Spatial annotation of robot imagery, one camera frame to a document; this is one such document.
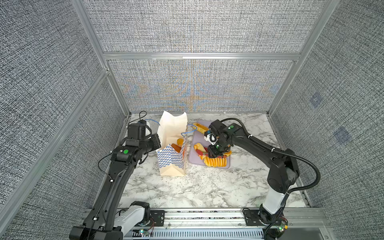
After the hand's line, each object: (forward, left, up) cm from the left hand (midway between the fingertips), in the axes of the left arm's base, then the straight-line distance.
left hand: (160, 139), depth 74 cm
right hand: (-1, -28, -14) cm, 31 cm away
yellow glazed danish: (+21, -23, -18) cm, 36 cm away
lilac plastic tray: (+19, -20, -25) cm, 37 cm away
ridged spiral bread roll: (-4, -29, -20) cm, 36 cm away
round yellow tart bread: (+3, -39, -21) cm, 45 cm away
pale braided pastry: (+8, -21, -19) cm, 30 cm away
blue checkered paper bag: (+15, -4, -10) cm, 18 cm away
